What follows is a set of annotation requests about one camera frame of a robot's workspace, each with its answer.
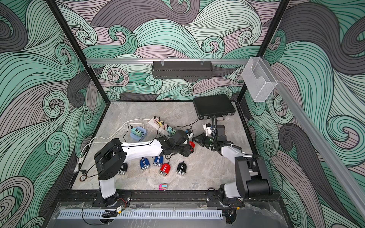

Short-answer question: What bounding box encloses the black shaver right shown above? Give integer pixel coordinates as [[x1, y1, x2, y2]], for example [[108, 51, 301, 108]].
[[176, 161, 187, 175]]

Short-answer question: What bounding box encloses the teal USB charger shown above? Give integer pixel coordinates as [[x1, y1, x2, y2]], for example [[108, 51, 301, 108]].
[[167, 126, 176, 134]]

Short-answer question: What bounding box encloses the white long power strip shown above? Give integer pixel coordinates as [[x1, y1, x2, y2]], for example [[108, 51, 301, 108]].
[[148, 116, 191, 141]]

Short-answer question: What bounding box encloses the pink striped small box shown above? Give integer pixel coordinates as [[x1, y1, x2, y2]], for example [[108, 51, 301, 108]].
[[159, 183, 168, 191]]

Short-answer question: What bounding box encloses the blue round power socket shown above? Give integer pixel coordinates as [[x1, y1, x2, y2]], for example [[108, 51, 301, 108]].
[[130, 126, 147, 142]]

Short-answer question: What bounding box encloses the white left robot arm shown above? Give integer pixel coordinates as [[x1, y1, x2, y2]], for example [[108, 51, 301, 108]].
[[94, 130, 195, 199]]

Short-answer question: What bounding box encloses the white power cable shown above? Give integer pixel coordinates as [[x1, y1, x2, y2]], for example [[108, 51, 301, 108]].
[[75, 118, 152, 173]]

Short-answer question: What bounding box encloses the clear acrylic wall holder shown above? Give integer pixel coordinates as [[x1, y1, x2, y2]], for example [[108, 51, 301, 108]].
[[241, 57, 278, 103]]

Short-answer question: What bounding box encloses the black front mounting rail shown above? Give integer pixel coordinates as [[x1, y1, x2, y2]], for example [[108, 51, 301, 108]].
[[56, 189, 280, 209]]

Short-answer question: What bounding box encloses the black briefcase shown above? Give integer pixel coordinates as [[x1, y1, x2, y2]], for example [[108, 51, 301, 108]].
[[193, 94, 236, 120]]

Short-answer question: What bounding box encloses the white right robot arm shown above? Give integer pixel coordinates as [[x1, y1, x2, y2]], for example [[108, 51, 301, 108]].
[[194, 123, 273, 199]]

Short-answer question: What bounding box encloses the small round copper object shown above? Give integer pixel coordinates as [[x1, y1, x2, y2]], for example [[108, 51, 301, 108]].
[[79, 175, 86, 182]]

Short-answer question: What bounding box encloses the white slotted cable duct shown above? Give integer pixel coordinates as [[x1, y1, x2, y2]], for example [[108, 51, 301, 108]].
[[57, 209, 223, 220]]

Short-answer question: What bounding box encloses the red shaver front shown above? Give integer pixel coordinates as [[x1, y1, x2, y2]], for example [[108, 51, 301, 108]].
[[159, 163, 171, 176]]

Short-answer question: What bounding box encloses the green charger on blue socket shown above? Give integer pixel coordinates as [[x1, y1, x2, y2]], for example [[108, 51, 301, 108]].
[[131, 127, 144, 137]]

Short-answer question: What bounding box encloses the black wall shelf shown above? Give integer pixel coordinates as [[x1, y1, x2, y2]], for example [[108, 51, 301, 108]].
[[152, 61, 213, 79]]

